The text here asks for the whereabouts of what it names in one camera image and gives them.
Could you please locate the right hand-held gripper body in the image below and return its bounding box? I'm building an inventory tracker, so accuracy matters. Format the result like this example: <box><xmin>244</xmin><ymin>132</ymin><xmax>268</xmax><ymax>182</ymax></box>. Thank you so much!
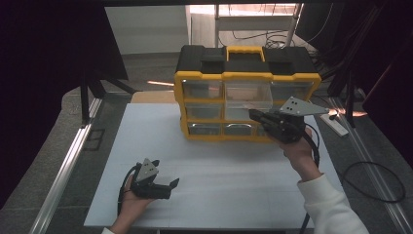
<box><xmin>263</xmin><ymin>96</ymin><xmax>330</xmax><ymax>145</ymax></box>

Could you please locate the clear plastic drawer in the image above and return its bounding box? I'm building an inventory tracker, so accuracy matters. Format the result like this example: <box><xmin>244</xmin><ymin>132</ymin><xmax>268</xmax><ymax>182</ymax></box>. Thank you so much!
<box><xmin>223</xmin><ymin>80</ymin><xmax>275</xmax><ymax>110</ymax></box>

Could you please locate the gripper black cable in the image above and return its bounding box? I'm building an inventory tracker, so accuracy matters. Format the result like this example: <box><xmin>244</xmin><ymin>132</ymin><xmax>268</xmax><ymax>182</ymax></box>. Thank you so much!
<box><xmin>116</xmin><ymin>164</ymin><xmax>141</xmax><ymax>218</ymax></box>
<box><xmin>298</xmin><ymin>131</ymin><xmax>321</xmax><ymax>234</ymax></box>

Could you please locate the dark floor socket cover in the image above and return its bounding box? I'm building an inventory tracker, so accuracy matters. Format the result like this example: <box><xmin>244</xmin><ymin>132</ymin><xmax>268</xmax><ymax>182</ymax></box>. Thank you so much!
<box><xmin>82</xmin><ymin>128</ymin><xmax>106</xmax><ymax>152</ymax></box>

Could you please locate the looped black floor cable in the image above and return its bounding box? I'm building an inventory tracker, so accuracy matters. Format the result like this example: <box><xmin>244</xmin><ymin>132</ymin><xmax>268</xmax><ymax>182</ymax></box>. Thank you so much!
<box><xmin>342</xmin><ymin>161</ymin><xmax>407</xmax><ymax>205</ymax></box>

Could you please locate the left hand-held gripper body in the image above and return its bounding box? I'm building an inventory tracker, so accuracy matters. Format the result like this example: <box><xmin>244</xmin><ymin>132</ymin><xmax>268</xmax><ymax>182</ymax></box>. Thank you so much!
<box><xmin>130</xmin><ymin>158</ymin><xmax>172</xmax><ymax>200</ymax></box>

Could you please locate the brown cardboard sheet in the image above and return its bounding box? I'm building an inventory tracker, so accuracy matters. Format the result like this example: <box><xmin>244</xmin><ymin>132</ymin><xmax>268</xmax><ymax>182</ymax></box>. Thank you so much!
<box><xmin>131</xmin><ymin>91</ymin><xmax>178</xmax><ymax>104</ymax></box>

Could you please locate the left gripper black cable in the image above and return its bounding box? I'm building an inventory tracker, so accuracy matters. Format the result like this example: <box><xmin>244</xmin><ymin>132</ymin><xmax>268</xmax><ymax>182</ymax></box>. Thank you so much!
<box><xmin>116</xmin><ymin>164</ymin><xmax>141</xmax><ymax>218</ymax></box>

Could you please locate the yellow black organizer cabinet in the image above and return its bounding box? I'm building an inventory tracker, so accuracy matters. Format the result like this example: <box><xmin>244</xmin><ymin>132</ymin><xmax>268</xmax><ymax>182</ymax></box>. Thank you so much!
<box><xmin>173</xmin><ymin>44</ymin><xmax>322</xmax><ymax>144</ymax></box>

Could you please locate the person's right hand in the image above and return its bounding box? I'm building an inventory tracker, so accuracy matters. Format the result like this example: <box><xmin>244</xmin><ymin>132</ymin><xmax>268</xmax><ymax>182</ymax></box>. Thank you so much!
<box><xmin>275</xmin><ymin>126</ymin><xmax>320</xmax><ymax>174</ymax></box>

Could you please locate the black metal stand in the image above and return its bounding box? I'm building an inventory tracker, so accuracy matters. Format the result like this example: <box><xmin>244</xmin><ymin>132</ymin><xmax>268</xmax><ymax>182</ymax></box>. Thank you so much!
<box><xmin>324</xmin><ymin>66</ymin><xmax>368</xmax><ymax>129</ymax></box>
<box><xmin>79</xmin><ymin>69</ymin><xmax>140</xmax><ymax>126</ymax></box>

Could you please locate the grid of clear drawers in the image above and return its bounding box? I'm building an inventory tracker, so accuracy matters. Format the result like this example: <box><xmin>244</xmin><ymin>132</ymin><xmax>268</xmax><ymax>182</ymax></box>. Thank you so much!
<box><xmin>181</xmin><ymin>78</ymin><xmax>315</xmax><ymax>137</ymax></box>

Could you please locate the person's left hand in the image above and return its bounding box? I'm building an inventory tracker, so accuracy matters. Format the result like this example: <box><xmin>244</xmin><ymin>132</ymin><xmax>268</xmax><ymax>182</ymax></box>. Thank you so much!
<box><xmin>120</xmin><ymin>176</ymin><xmax>158</xmax><ymax>222</ymax></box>

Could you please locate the dark curtain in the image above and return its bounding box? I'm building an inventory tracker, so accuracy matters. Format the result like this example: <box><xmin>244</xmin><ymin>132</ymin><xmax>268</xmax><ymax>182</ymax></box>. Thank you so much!
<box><xmin>0</xmin><ymin>0</ymin><xmax>130</xmax><ymax>209</ymax></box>
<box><xmin>296</xmin><ymin>0</ymin><xmax>413</xmax><ymax>160</ymax></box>

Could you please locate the white power strip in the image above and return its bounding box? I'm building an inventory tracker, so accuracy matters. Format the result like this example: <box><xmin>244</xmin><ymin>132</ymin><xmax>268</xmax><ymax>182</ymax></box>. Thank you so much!
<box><xmin>319</xmin><ymin>112</ymin><xmax>350</xmax><ymax>137</ymax></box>

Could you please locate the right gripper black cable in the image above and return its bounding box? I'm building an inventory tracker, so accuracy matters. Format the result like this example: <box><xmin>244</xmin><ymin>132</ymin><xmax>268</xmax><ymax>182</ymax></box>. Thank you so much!
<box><xmin>298</xmin><ymin>131</ymin><xmax>321</xmax><ymax>234</ymax></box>

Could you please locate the metal floor rail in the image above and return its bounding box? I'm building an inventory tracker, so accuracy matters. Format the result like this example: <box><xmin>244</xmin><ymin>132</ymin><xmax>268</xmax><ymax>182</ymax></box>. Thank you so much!
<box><xmin>28</xmin><ymin>97</ymin><xmax>103</xmax><ymax>234</ymax></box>
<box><xmin>327</xmin><ymin>97</ymin><xmax>413</xmax><ymax>234</ymax></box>

